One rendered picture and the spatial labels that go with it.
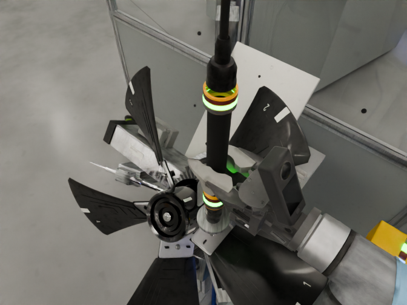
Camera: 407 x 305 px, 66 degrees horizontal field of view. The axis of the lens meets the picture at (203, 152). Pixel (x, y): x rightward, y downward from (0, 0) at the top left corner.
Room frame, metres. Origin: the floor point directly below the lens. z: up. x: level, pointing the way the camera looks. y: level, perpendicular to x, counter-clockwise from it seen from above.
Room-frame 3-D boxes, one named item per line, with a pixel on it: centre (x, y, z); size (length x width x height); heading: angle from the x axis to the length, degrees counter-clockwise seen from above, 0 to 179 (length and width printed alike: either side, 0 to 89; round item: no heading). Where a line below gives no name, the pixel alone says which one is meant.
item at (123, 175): (0.52, 0.24, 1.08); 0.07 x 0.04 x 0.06; 61
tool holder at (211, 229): (0.30, -0.02, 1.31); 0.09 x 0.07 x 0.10; 175
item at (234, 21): (0.92, -0.07, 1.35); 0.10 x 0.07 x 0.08; 175
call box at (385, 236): (0.29, -0.49, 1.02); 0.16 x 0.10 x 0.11; 140
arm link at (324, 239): (0.17, -0.17, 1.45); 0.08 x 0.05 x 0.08; 140
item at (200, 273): (0.32, 0.00, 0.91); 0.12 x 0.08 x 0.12; 140
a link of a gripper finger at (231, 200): (0.24, -0.05, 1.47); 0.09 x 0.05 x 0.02; 60
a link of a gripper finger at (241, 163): (0.31, -0.04, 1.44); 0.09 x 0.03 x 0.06; 40
